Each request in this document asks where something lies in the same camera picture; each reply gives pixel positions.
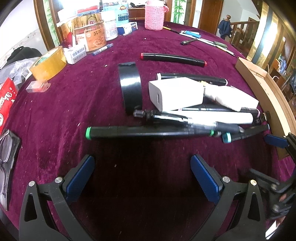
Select black marker white caps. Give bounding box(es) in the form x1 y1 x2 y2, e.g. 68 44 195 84
157 73 228 86

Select black pen on table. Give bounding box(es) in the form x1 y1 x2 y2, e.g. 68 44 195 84
180 39 198 46

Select clear plastic small case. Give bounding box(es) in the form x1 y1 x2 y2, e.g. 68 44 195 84
26 81 51 93

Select black marker green caps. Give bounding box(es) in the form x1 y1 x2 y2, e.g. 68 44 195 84
85 126 214 140

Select white power adapter small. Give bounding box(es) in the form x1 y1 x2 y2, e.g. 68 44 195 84
202 83 259 112

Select red paper packet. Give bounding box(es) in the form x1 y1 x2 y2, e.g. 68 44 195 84
0 77 18 132

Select white plastic jar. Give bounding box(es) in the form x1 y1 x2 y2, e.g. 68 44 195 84
101 10 118 41

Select eyeglasses in case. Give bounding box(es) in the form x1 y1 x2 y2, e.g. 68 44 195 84
1 130 21 211

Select green pen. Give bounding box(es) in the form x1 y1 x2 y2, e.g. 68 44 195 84
213 41 227 49

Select black gel pen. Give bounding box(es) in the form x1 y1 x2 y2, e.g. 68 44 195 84
133 109 245 133

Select pink knitted cup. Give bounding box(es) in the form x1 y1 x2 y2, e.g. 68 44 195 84
144 1 169 31

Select black electrical tape roll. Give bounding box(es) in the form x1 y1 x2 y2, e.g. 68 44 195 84
118 62 142 114

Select white deli marker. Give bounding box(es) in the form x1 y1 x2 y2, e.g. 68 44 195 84
167 110 254 125

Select blue white small box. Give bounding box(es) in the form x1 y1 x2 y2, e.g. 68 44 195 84
117 22 138 36

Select yellow packing tape roll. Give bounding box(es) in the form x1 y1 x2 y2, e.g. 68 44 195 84
30 46 67 82

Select cardboard box tray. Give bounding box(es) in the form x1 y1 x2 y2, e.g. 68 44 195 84
235 57 295 160

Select white power adapter large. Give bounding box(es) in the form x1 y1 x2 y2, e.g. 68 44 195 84
149 77 204 111

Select small white barcode box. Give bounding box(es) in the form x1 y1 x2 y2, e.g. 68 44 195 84
63 45 87 65

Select blue whiteboard marker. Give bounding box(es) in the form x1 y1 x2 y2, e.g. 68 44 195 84
92 43 113 56

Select blue label tall bottle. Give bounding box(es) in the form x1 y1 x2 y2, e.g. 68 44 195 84
102 0 129 27

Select black marker red caps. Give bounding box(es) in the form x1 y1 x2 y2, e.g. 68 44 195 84
140 53 207 67

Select orange tea tin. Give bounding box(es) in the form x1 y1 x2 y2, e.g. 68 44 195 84
74 21 106 52

